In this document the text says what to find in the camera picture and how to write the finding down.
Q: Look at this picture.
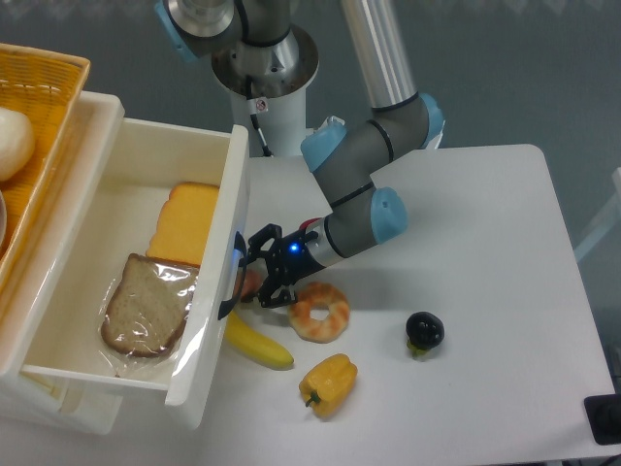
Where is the white drawer cabinet frame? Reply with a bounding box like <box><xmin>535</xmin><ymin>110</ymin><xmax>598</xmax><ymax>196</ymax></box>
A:
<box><xmin>1</xmin><ymin>91</ymin><xmax>124</xmax><ymax>434</ymax></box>

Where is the wrapped brown bread slice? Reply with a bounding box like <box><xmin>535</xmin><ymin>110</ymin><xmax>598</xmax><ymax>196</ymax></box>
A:
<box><xmin>100</xmin><ymin>253</ymin><xmax>199</xmax><ymax>358</ymax></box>

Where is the black drawer handle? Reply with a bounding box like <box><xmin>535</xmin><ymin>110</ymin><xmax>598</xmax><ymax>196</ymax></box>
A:
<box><xmin>217</xmin><ymin>231</ymin><xmax>247</xmax><ymax>320</ymax></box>

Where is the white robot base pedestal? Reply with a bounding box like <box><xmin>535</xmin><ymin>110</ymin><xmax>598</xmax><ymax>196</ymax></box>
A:
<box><xmin>212</xmin><ymin>24</ymin><xmax>319</xmax><ymax>156</ymax></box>

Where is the orange woven basket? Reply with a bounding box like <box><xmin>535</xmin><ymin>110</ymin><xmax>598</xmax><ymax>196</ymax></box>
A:
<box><xmin>1</xmin><ymin>44</ymin><xmax>90</xmax><ymax>287</ymax></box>

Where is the red bell pepper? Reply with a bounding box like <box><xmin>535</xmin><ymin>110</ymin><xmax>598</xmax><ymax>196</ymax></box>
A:
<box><xmin>300</xmin><ymin>217</ymin><xmax>323</xmax><ymax>232</ymax></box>

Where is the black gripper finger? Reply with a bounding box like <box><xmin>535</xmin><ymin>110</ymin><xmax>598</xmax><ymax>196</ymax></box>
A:
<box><xmin>257</xmin><ymin>277</ymin><xmax>296</xmax><ymax>309</ymax></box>
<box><xmin>241</xmin><ymin>223</ymin><xmax>282</xmax><ymax>268</ymax></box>

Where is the yellow toast slice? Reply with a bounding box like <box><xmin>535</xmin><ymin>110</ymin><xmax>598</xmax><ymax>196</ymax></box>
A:
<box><xmin>146</xmin><ymin>183</ymin><xmax>219</xmax><ymax>267</ymax></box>

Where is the white round bun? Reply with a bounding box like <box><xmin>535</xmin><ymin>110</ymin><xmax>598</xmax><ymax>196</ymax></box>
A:
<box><xmin>0</xmin><ymin>107</ymin><xmax>36</xmax><ymax>182</ymax></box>

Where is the yellow bell pepper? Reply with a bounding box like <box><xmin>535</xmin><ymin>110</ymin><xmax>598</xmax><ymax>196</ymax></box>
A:
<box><xmin>299</xmin><ymin>353</ymin><xmax>358</xmax><ymax>418</ymax></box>

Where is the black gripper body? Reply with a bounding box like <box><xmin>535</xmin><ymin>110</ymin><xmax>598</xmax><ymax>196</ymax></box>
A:
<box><xmin>266</xmin><ymin>231</ymin><xmax>336</xmax><ymax>286</ymax></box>

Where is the black device at edge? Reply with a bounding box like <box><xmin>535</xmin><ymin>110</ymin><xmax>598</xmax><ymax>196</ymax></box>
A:
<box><xmin>583</xmin><ymin>394</ymin><xmax>620</xmax><ymax>446</ymax></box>

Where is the black cable on pedestal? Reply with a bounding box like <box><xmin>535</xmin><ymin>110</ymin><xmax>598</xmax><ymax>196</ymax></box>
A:
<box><xmin>244</xmin><ymin>72</ymin><xmax>274</xmax><ymax>157</ymax></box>

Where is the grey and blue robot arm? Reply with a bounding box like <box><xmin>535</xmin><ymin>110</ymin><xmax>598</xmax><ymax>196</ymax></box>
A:
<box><xmin>155</xmin><ymin>1</ymin><xmax>444</xmax><ymax>308</ymax></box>

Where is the dark purple mangosteen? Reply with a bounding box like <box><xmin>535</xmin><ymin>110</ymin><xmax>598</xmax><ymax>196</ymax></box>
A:
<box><xmin>406</xmin><ymin>312</ymin><xmax>444</xmax><ymax>357</ymax></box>

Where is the orange shrimp ring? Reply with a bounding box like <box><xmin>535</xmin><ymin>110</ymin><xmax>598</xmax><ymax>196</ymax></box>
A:
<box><xmin>287</xmin><ymin>281</ymin><xmax>351</xmax><ymax>344</ymax></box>

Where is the white plastic drawer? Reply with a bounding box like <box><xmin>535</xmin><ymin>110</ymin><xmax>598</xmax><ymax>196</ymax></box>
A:
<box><xmin>20</xmin><ymin>118</ymin><xmax>249</xmax><ymax>433</ymax></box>

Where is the yellow banana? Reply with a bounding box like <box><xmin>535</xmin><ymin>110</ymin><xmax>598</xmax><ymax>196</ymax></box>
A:
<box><xmin>224</xmin><ymin>312</ymin><xmax>294</xmax><ymax>370</ymax></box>

